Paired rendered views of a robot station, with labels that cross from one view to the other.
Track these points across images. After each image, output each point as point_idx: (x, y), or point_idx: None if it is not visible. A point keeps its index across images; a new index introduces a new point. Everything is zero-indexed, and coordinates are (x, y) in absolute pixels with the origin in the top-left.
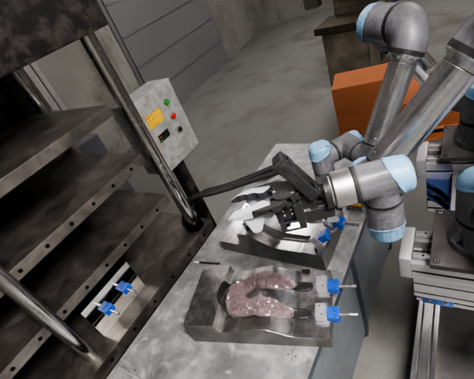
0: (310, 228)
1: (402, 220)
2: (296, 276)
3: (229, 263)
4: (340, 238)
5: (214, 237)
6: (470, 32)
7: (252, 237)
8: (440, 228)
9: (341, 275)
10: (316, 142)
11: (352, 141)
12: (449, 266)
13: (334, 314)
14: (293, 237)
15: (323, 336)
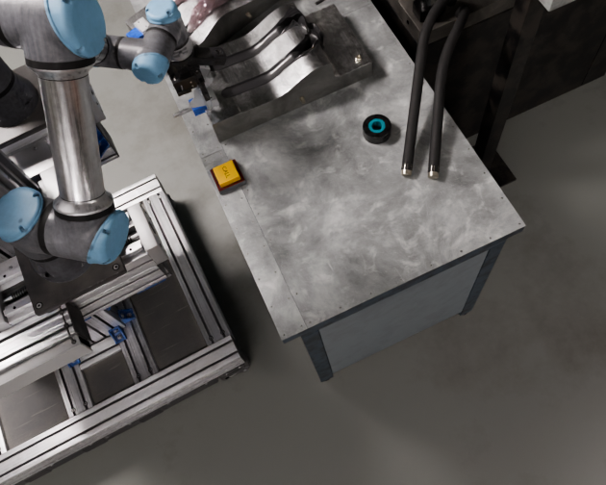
0: (226, 79)
1: None
2: (196, 38)
3: (304, 12)
4: (208, 121)
5: (370, 17)
6: None
7: (270, 13)
8: None
9: (171, 87)
10: (166, 8)
11: (128, 41)
12: (22, 65)
13: (131, 33)
14: (237, 61)
15: (130, 19)
